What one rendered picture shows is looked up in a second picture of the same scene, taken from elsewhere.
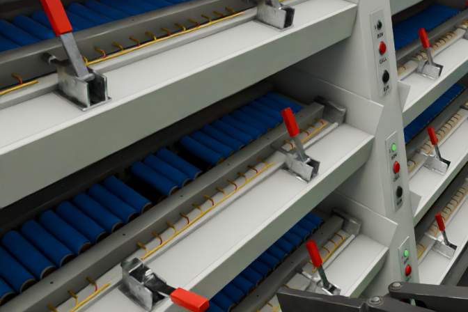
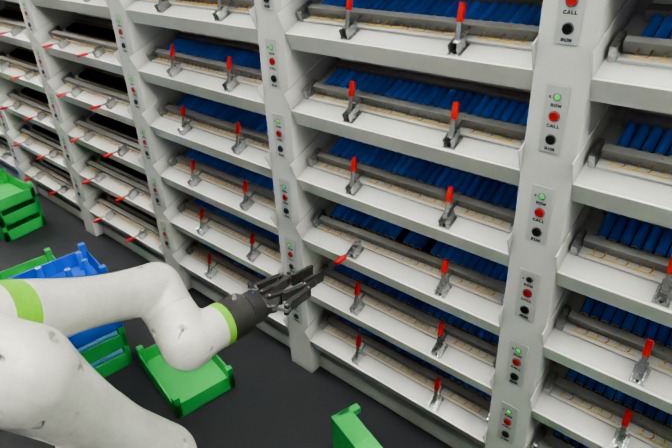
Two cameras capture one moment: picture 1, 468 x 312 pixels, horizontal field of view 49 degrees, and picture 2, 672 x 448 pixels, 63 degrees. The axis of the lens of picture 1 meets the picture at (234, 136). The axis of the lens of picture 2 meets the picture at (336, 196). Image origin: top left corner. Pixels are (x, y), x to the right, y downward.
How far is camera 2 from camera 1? 1.29 m
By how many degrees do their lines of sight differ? 79
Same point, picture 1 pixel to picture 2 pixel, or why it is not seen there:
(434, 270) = not seen: outside the picture
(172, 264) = (369, 256)
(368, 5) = (522, 262)
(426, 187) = (580, 427)
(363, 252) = (481, 372)
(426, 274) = not seen: outside the picture
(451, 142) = not seen: outside the picture
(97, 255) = (359, 232)
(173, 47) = (400, 197)
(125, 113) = (355, 202)
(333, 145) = (477, 304)
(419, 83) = (611, 365)
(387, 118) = (520, 332)
